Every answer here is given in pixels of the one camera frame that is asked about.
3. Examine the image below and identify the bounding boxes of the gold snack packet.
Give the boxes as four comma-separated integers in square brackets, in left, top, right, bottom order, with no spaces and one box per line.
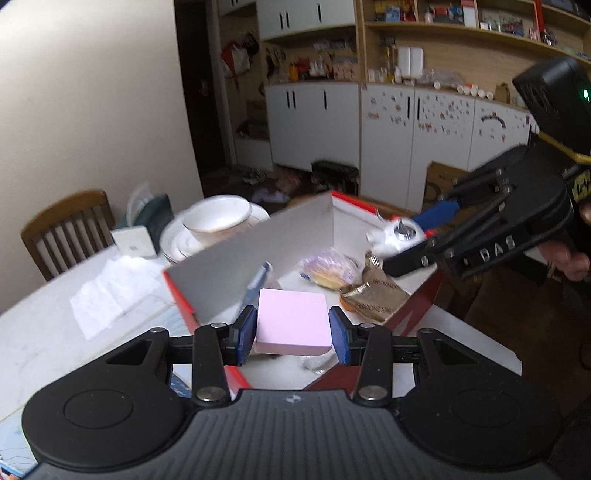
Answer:
[339,258,411,323]

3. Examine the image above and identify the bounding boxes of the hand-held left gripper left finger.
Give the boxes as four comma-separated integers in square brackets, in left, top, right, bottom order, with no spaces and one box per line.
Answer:
[105,305,258,406]

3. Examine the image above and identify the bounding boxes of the white stickered cabinet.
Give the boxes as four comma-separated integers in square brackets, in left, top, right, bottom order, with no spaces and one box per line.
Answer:
[360,83,536,213]

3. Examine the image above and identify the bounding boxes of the pink block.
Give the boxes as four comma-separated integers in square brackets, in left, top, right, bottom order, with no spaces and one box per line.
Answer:
[255,288,334,358]

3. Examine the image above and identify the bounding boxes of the wooden wall shelf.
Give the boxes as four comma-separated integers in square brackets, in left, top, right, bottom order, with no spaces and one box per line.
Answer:
[358,0,591,112]

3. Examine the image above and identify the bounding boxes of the crumpled clear wrapper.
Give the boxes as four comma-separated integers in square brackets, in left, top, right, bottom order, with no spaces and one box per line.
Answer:
[302,353,334,374]

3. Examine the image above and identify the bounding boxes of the grey floor cabinet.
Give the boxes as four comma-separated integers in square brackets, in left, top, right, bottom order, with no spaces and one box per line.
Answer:
[265,83,361,174]

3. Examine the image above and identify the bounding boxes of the white green tissue box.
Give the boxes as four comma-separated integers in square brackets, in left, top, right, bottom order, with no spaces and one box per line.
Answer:
[111,182,175,259]

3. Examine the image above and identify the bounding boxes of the wooden chair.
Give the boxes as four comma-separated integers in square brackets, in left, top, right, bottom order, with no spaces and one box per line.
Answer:
[21,190,116,282]

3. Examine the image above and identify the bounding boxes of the white marble desktop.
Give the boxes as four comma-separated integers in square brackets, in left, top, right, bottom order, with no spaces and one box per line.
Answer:
[0,240,523,480]

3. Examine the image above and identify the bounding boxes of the grey blue packet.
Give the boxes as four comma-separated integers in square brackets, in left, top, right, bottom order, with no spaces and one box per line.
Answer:
[242,261,274,315]

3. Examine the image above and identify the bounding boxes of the red box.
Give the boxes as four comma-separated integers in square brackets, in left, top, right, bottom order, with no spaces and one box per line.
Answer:
[163,191,445,393]

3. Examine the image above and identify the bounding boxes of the white toy with metal knob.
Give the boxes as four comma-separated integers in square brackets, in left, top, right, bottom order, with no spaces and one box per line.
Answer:
[366,220,428,257]

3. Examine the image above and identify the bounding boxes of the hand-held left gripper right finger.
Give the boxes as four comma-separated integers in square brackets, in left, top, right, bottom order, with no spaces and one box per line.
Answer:
[328,307,481,403]

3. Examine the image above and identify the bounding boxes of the white upper cabinet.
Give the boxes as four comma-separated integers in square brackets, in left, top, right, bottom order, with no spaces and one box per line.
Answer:
[256,0,358,42]

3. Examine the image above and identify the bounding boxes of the black floor basket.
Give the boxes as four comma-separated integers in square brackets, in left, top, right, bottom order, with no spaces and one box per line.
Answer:
[311,159,361,195]

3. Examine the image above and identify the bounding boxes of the person's right hand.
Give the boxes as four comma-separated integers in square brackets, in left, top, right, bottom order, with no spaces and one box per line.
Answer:
[538,241,591,282]

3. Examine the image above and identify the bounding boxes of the cardboard box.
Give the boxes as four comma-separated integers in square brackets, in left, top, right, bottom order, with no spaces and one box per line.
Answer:
[422,161,472,213]

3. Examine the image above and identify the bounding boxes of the white paper napkins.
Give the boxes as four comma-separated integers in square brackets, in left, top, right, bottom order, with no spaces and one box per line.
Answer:
[69,256,174,341]

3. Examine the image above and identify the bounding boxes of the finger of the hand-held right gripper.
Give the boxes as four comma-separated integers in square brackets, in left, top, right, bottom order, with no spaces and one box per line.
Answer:
[412,145,532,230]
[381,228,462,278]

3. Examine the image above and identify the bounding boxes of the clear bread packet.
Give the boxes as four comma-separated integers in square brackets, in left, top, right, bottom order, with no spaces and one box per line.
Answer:
[298,249,365,291]

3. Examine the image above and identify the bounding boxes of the white gold-rimmed bowl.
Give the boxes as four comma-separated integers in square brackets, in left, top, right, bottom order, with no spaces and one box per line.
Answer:
[181,195,253,245]

